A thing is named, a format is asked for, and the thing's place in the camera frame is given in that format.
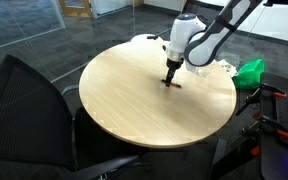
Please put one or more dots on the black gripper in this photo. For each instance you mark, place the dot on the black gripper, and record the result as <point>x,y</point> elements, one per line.
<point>172,67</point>

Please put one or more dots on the orange and black pen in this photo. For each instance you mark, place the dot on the orange and black pen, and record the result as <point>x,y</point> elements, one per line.
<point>171,84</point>

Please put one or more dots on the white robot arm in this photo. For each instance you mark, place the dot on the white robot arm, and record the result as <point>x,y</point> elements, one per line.
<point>194,43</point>

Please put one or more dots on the round wooden table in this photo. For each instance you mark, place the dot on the round wooden table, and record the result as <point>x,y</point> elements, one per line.
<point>122,90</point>

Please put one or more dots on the white plastic bag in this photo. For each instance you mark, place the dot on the white plastic bag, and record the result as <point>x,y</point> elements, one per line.
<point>229,68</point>

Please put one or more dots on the green plastic bag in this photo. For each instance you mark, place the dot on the green plastic bag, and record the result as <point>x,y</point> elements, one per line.
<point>249,75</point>

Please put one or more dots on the far black mesh office chair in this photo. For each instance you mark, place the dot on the far black mesh office chair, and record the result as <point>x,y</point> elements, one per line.
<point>205,10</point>

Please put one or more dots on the black mesh office chair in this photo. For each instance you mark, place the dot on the black mesh office chair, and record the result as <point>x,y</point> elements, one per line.
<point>205,10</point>
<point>36,126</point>

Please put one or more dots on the upper black orange clamp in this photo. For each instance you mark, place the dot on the upper black orange clamp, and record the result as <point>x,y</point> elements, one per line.
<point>255,97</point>

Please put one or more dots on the black orange clamp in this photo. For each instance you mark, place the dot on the black orange clamp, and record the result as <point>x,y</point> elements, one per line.
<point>259,137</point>
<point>255,97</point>

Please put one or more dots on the lower black orange clamp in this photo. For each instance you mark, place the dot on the lower black orange clamp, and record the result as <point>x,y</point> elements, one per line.
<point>259,137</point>

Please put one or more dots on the near black mesh office chair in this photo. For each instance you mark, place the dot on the near black mesh office chair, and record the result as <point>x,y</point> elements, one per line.
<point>36,126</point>

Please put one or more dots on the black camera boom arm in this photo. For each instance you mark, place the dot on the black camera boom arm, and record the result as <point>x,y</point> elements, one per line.
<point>270,3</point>

